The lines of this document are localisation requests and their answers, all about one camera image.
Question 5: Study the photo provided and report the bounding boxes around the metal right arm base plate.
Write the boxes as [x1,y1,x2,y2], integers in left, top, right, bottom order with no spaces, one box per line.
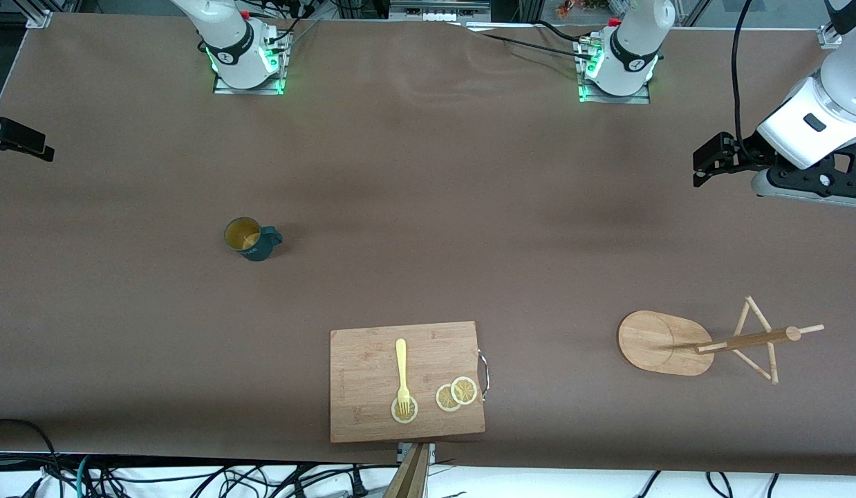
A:
[212,31,288,96]

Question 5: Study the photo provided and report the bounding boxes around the wooden mug rack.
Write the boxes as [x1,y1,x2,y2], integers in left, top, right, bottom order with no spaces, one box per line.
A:
[617,296,826,385]

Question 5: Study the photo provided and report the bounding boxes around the thick black floor cable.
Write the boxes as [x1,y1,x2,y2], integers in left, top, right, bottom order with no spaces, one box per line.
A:
[0,418,64,498]

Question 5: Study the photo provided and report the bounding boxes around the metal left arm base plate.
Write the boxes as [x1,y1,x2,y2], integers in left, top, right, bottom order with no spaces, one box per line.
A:
[577,38,652,104]

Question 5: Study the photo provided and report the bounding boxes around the white power strip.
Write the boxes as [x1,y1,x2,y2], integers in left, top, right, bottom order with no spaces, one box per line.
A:
[389,0,492,23]

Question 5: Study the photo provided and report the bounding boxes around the small metal bracket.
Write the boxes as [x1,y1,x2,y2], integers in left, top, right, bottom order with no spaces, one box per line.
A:
[397,443,436,465]

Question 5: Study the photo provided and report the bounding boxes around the short black table cable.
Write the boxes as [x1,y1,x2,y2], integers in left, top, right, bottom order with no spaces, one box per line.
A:
[535,19,595,44]

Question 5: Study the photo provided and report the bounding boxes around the dark green mug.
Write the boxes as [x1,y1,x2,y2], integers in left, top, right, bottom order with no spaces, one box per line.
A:
[224,216,283,262]

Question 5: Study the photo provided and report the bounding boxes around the bamboo cutting board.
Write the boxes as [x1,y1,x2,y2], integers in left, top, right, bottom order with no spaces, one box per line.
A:
[329,320,490,444]

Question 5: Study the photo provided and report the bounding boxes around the yellow plastic fork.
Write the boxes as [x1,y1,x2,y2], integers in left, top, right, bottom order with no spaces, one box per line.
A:
[396,338,412,418]

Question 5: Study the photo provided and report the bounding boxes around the wooden bar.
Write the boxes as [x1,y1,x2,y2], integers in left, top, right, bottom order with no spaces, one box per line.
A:
[383,443,430,498]

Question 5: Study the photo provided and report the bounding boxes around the long black table cable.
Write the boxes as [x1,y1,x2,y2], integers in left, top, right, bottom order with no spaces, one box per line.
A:
[463,25,596,62]

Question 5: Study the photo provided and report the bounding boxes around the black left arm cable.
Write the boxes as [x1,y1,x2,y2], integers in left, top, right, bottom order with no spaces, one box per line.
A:
[730,0,755,163]

